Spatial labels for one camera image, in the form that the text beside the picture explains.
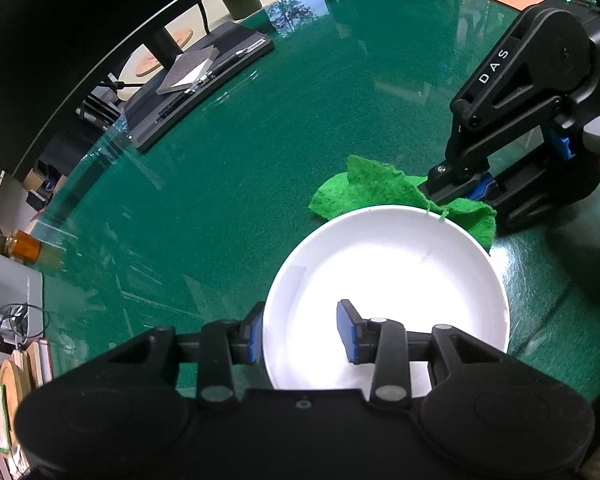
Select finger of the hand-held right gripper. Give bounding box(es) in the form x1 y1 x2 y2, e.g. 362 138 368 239
420 15 563 207
490 157 556 233

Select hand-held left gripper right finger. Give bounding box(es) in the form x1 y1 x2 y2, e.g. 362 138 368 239
336 299 531 409

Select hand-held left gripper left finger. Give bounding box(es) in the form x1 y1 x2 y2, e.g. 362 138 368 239
87 304 265 407

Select white plate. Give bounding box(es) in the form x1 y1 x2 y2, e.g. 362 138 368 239
261 204 511 392

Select green cleaning cloth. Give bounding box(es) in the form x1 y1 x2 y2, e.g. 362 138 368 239
308 155 498 256

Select stack of books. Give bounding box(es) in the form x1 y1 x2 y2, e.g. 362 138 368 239
10 337 56 396

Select round wooden board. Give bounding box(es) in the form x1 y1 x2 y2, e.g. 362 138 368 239
0 347 36 411

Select orange pill bottle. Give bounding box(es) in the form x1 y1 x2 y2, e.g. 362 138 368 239
5 229 63 267

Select pile of dark boxes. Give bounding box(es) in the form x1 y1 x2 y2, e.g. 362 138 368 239
22 160 66 211

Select black tray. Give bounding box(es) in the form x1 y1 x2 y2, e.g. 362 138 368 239
125 22 276 150

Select black pen with silver clip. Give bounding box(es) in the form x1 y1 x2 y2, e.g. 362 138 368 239
212 40 268 73

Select grey notebook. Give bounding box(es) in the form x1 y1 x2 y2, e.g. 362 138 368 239
156 46 220 95

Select round cork coaster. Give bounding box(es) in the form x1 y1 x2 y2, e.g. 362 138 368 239
122 30 196 78

